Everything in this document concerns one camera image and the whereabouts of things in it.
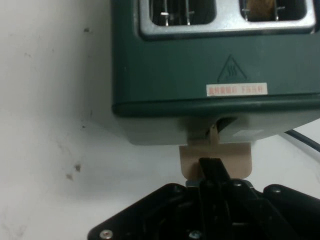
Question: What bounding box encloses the brown bread slice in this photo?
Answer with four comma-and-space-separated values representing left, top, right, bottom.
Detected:
246, 0, 275, 21

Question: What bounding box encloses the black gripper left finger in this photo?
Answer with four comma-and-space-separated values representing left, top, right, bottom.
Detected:
86, 157, 226, 240

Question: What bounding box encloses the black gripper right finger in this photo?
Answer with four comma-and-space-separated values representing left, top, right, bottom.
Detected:
212, 157, 320, 240

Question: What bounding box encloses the dark green toaster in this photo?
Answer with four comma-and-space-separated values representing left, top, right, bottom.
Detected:
111, 0, 320, 148

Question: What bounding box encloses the beige toaster lever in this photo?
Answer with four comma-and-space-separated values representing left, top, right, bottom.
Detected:
178, 117, 252, 181

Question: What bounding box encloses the dark toaster power cable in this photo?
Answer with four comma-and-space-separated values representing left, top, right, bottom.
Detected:
284, 129, 320, 154

